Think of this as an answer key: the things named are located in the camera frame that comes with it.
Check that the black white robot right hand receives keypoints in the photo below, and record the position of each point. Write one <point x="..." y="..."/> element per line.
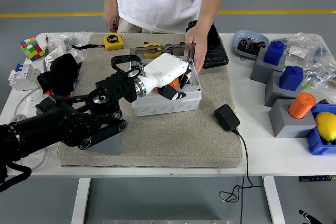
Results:
<point x="308" y="218"/>

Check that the person's right hand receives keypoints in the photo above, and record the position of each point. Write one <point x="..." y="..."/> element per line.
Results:
<point x="110" y="20"/>

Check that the person's left hand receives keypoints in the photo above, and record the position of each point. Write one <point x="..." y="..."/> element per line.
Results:
<point x="200" y="43"/>

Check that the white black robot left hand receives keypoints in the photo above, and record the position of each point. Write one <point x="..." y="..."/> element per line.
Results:
<point x="165" y="70"/>

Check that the orange cylinder battery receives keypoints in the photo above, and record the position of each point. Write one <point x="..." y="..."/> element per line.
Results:
<point x="302" y="106"/>
<point x="173" y="83"/>

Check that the smoky transparent box lid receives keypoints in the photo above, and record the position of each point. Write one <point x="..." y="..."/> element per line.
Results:
<point x="173" y="51"/>

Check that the grey plastic junction box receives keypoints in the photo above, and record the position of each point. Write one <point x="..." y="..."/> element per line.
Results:
<point x="168" y="108"/>

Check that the person's left forearm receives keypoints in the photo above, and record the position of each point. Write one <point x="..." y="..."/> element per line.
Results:
<point x="212" y="1"/>

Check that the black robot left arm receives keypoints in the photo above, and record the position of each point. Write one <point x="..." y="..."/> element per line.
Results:
<point x="65" y="124"/>

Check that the blue block battery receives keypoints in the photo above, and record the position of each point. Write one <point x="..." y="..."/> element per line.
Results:
<point x="274" y="52"/>
<point x="291" y="77"/>

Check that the glossy black cracked case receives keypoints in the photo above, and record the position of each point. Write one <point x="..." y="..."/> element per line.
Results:
<point x="218" y="53"/>

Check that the white table leg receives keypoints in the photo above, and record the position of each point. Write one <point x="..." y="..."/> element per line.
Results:
<point x="80" y="203"/>
<point x="274" y="203"/>

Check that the blue-grey bowl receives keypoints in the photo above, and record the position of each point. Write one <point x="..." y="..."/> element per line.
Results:
<point x="240" y="37"/>

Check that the black table control panel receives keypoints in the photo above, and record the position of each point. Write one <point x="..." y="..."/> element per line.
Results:
<point x="315" y="178"/>

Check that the dark electronic parts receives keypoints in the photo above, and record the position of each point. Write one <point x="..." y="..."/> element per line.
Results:
<point x="249" y="45"/>

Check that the clear plastic bag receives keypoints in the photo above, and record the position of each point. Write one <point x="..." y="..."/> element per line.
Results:
<point x="65" y="41"/>

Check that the grey holder block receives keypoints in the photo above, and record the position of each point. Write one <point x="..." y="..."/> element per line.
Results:
<point x="260" y="69"/>
<point x="288" y="127"/>
<point x="275" y="93"/>

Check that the white purple product package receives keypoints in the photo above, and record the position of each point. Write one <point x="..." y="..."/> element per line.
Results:
<point x="53" y="54"/>

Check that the grey-brown fabric mat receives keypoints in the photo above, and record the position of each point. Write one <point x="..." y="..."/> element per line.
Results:
<point x="157" y="140"/>

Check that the black cloth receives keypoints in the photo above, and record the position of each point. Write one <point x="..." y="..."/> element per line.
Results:
<point x="60" y="72"/>

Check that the blue plastic bin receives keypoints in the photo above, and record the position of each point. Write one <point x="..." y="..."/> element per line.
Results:
<point x="317" y="145"/>

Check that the black power adapter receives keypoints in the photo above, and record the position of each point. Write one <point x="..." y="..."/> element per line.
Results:
<point x="226" y="117"/>

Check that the colourful puzzle cube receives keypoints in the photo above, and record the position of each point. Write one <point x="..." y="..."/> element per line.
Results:
<point x="31" y="48"/>

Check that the grey block with round hole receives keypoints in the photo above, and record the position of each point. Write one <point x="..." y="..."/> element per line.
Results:
<point x="110" y="145"/>

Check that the yellow lemon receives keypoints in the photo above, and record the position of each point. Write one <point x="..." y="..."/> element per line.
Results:
<point x="325" y="125"/>

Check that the white circuit breaker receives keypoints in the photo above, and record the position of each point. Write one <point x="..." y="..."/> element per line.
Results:
<point x="22" y="75"/>

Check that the clear bags of small parts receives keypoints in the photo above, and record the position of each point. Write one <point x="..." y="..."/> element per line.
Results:
<point x="309" y="56"/>

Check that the white power strip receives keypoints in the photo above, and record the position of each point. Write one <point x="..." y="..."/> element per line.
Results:
<point x="31" y="100"/>

